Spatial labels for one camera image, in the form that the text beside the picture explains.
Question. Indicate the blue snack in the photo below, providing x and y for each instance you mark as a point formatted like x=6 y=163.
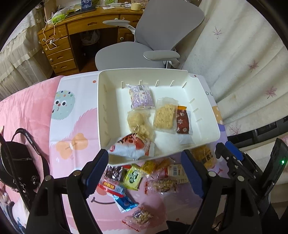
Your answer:
x=124 y=203

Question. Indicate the red sausage stick packet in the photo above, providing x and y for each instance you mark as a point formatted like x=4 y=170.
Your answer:
x=112 y=188

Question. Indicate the clear bag of yellow snacks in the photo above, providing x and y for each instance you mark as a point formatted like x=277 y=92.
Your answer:
x=138 y=122

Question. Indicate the cartoon monster tablecloth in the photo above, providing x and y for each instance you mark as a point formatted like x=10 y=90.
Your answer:
x=90 y=109

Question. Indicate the wooden desk with drawers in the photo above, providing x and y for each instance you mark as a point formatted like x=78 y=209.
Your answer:
x=71 y=45

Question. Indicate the blue paper gift bag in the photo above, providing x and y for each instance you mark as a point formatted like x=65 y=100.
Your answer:
x=86 y=5

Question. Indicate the white plastic storage bin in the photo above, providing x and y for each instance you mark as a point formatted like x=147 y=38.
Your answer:
x=169 y=88

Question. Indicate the clear bag of rice crackers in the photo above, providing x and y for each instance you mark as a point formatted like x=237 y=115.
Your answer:
x=165 y=115

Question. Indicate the purple snack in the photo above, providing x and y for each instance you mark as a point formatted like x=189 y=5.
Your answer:
x=141 y=97

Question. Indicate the peanut snack clear packet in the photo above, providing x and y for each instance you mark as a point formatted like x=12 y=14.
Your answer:
x=139 y=218

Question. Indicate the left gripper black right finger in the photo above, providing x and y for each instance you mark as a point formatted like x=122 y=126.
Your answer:
x=208 y=188

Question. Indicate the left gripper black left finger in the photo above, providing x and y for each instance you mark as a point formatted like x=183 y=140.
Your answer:
x=80 y=185

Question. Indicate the grey office chair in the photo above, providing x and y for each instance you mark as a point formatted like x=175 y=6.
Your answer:
x=161 y=27

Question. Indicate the pink bed blanket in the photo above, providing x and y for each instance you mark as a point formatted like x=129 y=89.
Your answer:
x=25 y=118

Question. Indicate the dark red snack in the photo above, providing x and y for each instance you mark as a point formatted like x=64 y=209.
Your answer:
x=183 y=121

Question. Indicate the green snack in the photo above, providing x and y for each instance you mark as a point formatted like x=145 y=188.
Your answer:
x=133 y=178

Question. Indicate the black shoulder bag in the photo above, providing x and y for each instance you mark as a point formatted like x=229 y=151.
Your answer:
x=18 y=170

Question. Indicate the yellow snack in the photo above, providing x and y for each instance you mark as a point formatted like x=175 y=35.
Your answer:
x=148 y=167

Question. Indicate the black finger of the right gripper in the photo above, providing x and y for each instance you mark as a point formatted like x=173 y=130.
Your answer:
x=232 y=148
x=232 y=161

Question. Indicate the nut bar clear wrapper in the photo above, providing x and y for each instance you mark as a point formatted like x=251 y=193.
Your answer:
x=161 y=186

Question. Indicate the floral white curtain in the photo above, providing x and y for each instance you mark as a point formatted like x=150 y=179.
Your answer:
x=244 y=63

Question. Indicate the white Lipo biscuit packet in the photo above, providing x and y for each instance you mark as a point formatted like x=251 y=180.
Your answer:
x=177 y=173

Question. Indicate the roll of masking tape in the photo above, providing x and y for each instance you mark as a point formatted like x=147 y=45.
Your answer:
x=136 y=6

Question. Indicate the orange fried snack packet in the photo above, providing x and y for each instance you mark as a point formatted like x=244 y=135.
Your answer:
x=204 y=155

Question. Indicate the red white snack packet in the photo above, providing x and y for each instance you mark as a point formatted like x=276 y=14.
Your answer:
x=132 y=146

